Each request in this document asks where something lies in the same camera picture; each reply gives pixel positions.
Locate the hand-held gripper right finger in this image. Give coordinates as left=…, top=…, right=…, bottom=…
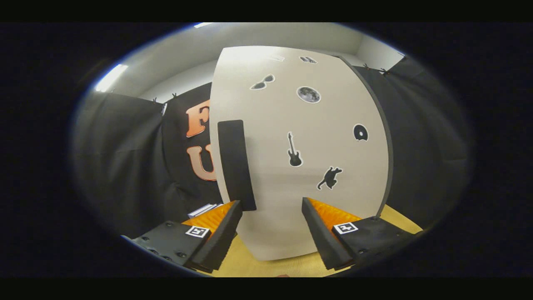
left=302, top=197, right=417, bottom=270

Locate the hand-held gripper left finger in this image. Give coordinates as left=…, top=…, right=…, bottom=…
left=122, top=200, right=243, bottom=273

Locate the black door handle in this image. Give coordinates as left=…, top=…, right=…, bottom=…
left=217, top=120, right=257, bottom=212

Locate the blue spine book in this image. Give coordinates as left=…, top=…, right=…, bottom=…
left=188, top=203, right=217, bottom=218

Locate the black backdrop cloth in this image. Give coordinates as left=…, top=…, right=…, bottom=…
left=71, top=56, right=475, bottom=240

